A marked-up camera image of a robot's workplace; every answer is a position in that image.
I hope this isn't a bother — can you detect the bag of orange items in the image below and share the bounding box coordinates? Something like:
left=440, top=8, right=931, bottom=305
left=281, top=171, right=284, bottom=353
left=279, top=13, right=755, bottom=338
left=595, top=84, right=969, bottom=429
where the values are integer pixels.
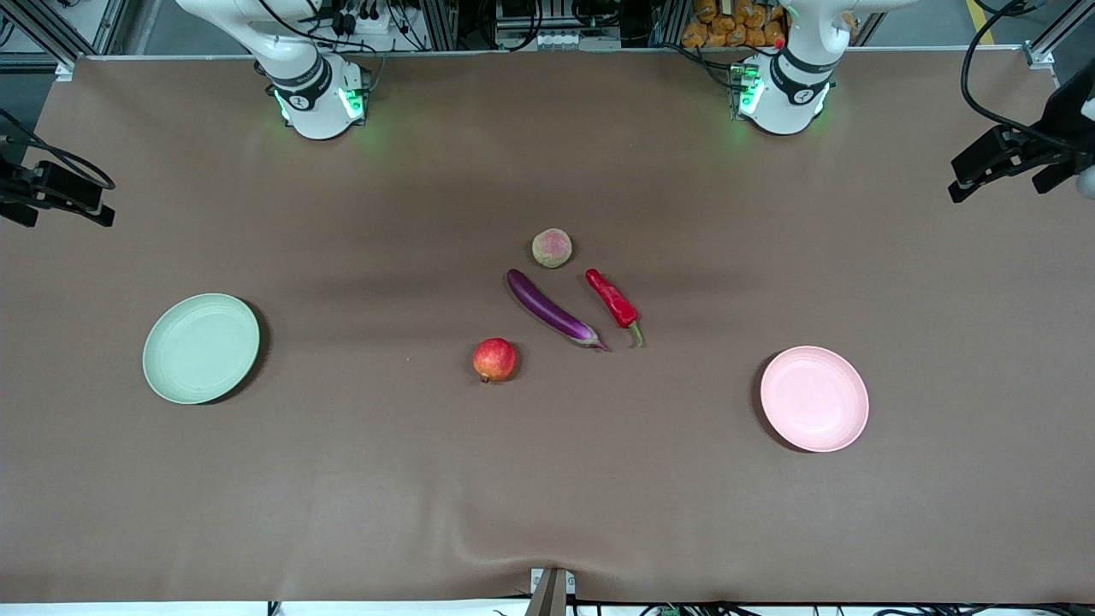
left=681, top=0, right=790, bottom=50

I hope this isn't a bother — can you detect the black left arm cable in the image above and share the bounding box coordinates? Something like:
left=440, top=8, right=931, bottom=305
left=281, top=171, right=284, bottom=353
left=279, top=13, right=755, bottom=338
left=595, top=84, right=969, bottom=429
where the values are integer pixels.
left=959, top=0, right=1066, bottom=157

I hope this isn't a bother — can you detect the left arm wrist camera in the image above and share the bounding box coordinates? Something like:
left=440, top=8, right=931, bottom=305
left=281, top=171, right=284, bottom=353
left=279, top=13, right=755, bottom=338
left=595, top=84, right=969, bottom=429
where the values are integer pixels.
left=1031, top=161, right=1095, bottom=203

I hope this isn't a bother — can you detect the white equipment box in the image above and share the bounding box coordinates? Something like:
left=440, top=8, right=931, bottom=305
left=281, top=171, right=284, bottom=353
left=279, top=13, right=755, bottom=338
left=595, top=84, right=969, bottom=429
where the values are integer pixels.
left=494, top=0, right=623, bottom=52

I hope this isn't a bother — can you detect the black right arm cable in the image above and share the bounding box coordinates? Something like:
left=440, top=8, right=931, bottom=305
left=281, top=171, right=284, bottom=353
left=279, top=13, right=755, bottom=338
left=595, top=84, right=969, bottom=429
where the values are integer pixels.
left=0, top=110, right=116, bottom=191

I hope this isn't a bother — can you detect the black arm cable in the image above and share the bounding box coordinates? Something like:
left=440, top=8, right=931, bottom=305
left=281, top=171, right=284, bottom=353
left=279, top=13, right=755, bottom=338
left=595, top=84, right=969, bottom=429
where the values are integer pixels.
left=959, top=0, right=1066, bottom=157
left=0, top=110, right=116, bottom=191

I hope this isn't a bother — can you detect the brown table cover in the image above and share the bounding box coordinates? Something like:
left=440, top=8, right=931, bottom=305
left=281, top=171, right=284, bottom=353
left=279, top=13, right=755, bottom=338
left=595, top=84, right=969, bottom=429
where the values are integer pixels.
left=0, top=47, right=1095, bottom=605

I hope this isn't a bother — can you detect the red pomegranate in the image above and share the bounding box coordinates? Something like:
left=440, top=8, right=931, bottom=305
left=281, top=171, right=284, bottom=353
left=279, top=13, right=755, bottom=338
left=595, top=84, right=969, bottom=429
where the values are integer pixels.
left=472, top=337, right=519, bottom=383

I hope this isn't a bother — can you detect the pink-green peach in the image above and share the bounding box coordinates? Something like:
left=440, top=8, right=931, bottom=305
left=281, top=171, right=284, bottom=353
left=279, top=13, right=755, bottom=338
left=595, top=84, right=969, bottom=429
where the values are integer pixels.
left=531, top=228, right=574, bottom=270

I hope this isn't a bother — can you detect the light green plate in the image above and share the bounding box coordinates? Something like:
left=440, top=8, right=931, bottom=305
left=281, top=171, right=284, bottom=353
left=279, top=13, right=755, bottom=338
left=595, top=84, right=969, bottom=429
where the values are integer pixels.
left=142, top=293, right=261, bottom=406

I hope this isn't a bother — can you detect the red chili pepper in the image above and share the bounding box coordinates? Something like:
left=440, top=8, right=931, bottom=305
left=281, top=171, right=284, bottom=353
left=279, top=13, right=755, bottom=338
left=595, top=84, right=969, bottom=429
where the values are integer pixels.
left=585, top=268, right=645, bottom=348

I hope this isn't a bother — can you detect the grey metal bracket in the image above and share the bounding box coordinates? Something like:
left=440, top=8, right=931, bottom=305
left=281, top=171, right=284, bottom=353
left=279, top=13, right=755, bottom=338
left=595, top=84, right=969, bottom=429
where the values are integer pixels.
left=525, top=566, right=577, bottom=616

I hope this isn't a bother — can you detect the pink plate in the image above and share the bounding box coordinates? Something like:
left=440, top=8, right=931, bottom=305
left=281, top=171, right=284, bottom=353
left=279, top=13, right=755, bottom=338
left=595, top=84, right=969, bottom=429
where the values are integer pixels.
left=760, top=345, right=870, bottom=453

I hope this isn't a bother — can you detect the purple eggplant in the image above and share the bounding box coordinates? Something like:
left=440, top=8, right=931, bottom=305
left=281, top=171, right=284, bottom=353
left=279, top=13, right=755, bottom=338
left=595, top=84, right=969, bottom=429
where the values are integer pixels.
left=506, top=269, right=611, bottom=352

